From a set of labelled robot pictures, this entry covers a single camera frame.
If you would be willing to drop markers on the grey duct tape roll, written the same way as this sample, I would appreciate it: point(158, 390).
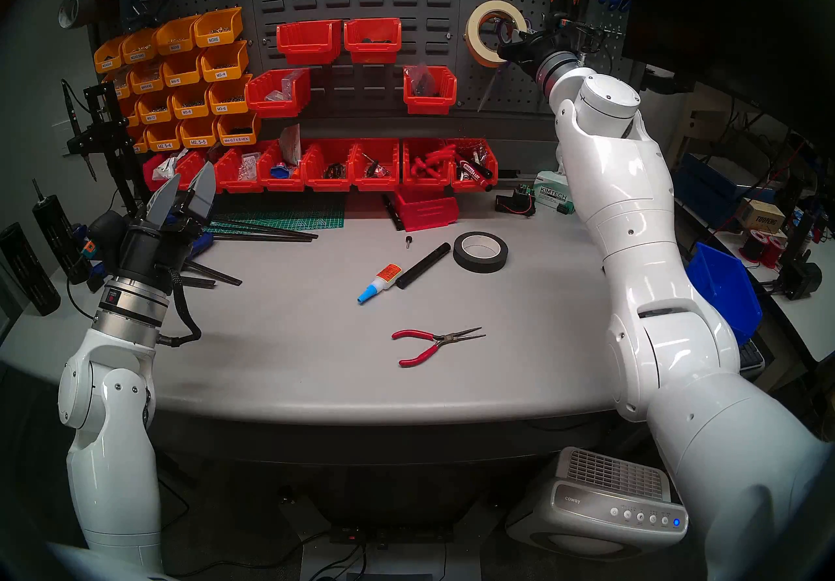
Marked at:
point(81, 9)

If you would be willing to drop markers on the black soldering iron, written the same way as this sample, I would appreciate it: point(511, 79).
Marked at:
point(75, 123)

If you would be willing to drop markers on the white side table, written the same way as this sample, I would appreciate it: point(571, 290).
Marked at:
point(809, 319)

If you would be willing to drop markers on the orange bin labelled M3-8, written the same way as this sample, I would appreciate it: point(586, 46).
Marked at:
point(189, 110)

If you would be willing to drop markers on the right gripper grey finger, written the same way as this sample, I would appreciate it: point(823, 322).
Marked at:
point(533, 36)
point(514, 53)

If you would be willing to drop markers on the orange bin labelled M4-0.7X6 HEX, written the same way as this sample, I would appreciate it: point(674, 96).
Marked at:
point(236, 138)

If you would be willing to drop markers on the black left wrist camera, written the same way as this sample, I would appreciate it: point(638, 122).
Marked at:
point(104, 234)

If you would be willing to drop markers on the white Coway air purifier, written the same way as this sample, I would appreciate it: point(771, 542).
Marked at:
point(587, 508)

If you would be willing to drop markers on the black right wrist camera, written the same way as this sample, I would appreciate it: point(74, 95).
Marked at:
point(567, 22)

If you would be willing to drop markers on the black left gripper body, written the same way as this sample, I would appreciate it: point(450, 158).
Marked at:
point(156, 253)

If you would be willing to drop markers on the metal file holder rack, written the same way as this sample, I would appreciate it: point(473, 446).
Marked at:
point(610, 31)

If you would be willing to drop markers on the long black rod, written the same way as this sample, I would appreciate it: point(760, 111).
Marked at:
point(274, 232)

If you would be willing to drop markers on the small cardboard box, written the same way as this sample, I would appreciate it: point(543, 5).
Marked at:
point(760, 215)

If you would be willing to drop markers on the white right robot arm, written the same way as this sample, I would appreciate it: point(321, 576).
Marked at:
point(652, 260)

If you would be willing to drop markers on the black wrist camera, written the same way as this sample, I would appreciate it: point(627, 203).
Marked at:
point(104, 234)
point(567, 22)

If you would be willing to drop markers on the black soldering stand frame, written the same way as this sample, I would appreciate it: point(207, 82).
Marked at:
point(107, 129)

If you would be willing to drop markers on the red bin holding red tools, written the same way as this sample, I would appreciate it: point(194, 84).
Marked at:
point(427, 182)

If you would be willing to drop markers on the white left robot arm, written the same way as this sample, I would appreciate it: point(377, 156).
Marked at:
point(111, 443)

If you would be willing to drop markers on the orange bin labelled M3X8 BAD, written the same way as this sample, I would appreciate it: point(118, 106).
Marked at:
point(138, 54)

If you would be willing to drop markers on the orange bin labelled M4-6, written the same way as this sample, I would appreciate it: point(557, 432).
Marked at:
point(181, 78)

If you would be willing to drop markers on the orange bin labelled M3X5X4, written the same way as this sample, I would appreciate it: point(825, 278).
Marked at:
point(107, 61)

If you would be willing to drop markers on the orange bin labelled M4X4X6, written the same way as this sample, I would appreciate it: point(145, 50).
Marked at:
point(147, 85)

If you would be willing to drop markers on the clear bag of dark parts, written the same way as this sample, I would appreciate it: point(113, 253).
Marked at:
point(421, 80)

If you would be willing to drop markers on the beige masking tape roll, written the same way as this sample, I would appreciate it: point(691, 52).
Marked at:
point(473, 31)

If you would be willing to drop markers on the blue spring clamp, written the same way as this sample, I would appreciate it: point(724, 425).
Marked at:
point(201, 245)

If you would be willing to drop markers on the black marker pen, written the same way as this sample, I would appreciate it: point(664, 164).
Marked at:
point(393, 214)

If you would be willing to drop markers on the orange bin labelled M3X6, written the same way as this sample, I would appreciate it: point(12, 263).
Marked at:
point(215, 35)

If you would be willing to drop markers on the black desk device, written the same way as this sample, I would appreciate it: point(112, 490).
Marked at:
point(799, 273)

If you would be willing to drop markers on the black monitor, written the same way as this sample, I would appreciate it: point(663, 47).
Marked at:
point(717, 12)

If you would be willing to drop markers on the Kimtech tissue box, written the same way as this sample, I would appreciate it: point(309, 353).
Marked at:
point(554, 195)

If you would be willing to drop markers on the green cutting mat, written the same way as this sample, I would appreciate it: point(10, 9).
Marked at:
point(293, 214)

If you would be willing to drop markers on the black slotted cylinder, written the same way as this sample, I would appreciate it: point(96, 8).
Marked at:
point(62, 234)
point(26, 273)

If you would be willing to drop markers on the black battery holder module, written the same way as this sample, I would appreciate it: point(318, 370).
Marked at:
point(515, 202)

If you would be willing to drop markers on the red bin holding clear bags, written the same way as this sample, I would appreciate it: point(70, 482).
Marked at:
point(274, 108)

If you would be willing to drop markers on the glue bottle with blue cap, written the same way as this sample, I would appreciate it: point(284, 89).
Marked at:
point(385, 278)

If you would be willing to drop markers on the orange bin labelled M3-12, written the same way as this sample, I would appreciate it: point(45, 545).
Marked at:
point(153, 116)

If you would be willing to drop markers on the black keyboard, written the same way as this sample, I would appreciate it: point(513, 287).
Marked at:
point(751, 354)

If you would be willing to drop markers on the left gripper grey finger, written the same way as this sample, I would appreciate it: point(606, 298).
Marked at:
point(203, 191)
point(163, 204)

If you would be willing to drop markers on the small orange parts bin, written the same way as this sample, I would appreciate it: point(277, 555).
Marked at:
point(132, 116)
point(117, 78)
point(140, 146)

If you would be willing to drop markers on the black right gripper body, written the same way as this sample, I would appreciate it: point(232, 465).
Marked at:
point(548, 54)

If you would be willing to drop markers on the orange bin labelled M2.5-5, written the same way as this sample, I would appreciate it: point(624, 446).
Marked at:
point(197, 141)

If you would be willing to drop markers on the dark blue storage bin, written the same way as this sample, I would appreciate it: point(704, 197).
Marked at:
point(704, 195)

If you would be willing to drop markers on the black tape roll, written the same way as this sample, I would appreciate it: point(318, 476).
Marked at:
point(464, 257)

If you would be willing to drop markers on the orange bin labelled M3-6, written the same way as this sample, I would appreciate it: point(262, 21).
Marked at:
point(225, 107)

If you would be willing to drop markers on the black plastic tube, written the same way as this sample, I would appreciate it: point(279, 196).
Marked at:
point(424, 265)

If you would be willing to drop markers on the clear bag of screws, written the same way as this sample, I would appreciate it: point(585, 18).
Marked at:
point(284, 87)
point(249, 167)

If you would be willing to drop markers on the blue plastic part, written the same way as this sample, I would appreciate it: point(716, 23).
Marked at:
point(280, 172)

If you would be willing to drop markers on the orange bin labelled M2.5-6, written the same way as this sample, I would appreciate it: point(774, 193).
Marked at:
point(163, 144)

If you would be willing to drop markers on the red black Marks-A-Lot marker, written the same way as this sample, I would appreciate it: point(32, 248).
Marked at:
point(473, 172)

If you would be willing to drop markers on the red storage bin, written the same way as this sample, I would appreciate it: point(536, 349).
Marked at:
point(373, 52)
point(326, 184)
point(375, 183)
point(153, 182)
point(238, 186)
point(427, 214)
point(310, 51)
point(189, 165)
point(280, 184)

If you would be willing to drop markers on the orange bin labelled M3-4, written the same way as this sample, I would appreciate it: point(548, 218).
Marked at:
point(222, 72)

